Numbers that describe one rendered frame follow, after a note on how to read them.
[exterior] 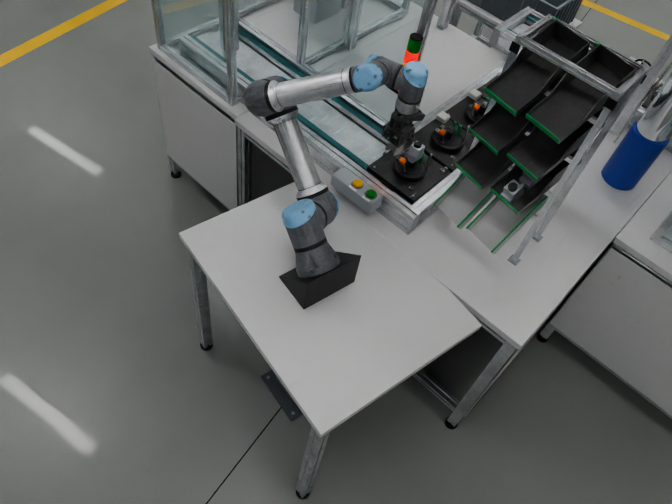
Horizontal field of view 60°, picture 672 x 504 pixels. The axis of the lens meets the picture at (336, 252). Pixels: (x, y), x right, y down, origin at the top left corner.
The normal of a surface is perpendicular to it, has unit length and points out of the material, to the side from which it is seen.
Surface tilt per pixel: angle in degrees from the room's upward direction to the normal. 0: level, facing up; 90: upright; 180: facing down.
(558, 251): 0
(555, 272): 0
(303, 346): 0
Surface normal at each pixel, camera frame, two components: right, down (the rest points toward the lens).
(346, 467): 0.12, -0.59
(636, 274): -0.68, 0.54
